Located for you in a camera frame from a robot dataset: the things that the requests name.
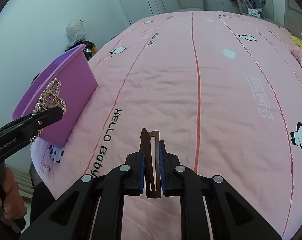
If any pearl hair claw clip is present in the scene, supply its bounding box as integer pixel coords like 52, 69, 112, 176
25, 78, 66, 142

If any brown rectangular hair clip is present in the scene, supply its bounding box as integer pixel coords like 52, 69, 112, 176
140, 128, 162, 199

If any person's left hand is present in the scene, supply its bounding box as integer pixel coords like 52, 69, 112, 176
0, 167, 27, 225

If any purple plastic basin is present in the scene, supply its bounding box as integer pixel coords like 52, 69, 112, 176
12, 44, 98, 148

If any black plastic bag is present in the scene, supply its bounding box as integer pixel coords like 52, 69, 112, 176
78, 40, 95, 56

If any yellow plush toy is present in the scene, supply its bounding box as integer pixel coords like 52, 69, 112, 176
91, 45, 98, 55

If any pink bed quilt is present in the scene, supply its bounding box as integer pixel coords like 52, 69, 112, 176
31, 11, 302, 239

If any beige padded headboard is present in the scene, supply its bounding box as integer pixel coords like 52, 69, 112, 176
284, 0, 302, 39

